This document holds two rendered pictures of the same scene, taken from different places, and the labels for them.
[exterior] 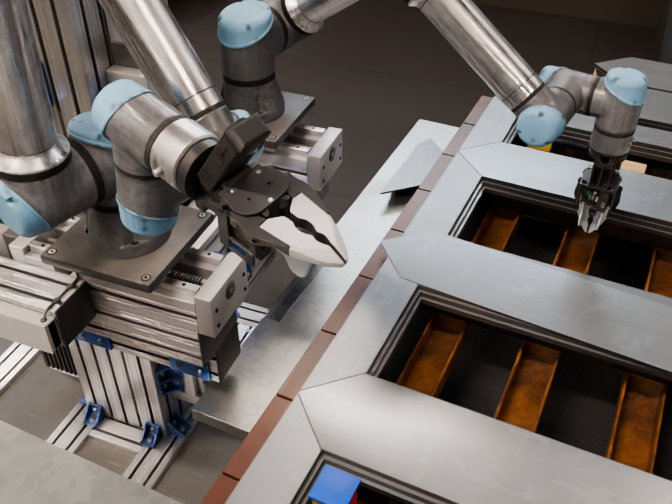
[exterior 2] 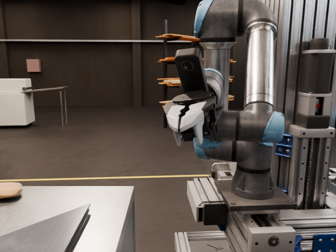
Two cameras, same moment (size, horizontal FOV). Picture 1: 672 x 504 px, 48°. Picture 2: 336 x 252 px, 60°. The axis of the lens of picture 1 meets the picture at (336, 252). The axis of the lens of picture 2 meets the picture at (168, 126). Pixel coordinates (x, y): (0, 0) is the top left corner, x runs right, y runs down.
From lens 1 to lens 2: 66 cm
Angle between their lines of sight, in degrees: 63
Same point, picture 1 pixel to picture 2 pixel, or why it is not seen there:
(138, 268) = (235, 200)
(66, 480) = (109, 226)
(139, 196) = not seen: hidden behind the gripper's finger
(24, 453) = (117, 212)
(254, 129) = (188, 52)
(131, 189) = not seen: hidden behind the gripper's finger
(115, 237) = (236, 182)
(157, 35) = (254, 66)
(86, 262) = (223, 188)
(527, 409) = not seen: outside the picture
